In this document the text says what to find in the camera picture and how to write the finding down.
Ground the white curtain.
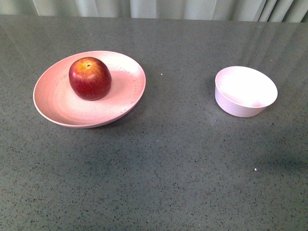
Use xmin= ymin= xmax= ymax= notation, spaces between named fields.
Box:
xmin=0 ymin=0 xmax=308 ymax=23

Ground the red apple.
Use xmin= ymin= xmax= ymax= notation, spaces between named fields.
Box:
xmin=68 ymin=57 xmax=112 ymax=101

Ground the pink plate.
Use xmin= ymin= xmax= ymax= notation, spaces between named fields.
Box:
xmin=33 ymin=51 xmax=146 ymax=128

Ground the pale pink bowl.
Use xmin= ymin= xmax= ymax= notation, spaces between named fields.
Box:
xmin=215 ymin=66 xmax=278 ymax=118

